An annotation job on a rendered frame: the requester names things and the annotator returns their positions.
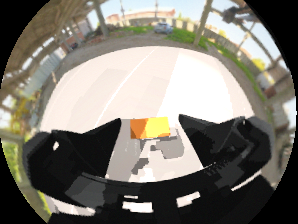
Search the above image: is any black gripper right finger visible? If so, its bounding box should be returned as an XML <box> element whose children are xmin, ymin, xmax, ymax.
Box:
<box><xmin>177</xmin><ymin>113</ymin><xmax>246</xmax><ymax>168</ymax></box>

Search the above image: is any orange block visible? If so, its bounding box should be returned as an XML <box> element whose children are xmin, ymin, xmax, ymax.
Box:
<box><xmin>130</xmin><ymin>117</ymin><xmax>172</xmax><ymax>140</ymax></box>

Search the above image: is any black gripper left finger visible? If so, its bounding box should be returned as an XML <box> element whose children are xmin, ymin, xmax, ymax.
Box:
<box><xmin>52</xmin><ymin>119</ymin><xmax>121</xmax><ymax>179</ymax></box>

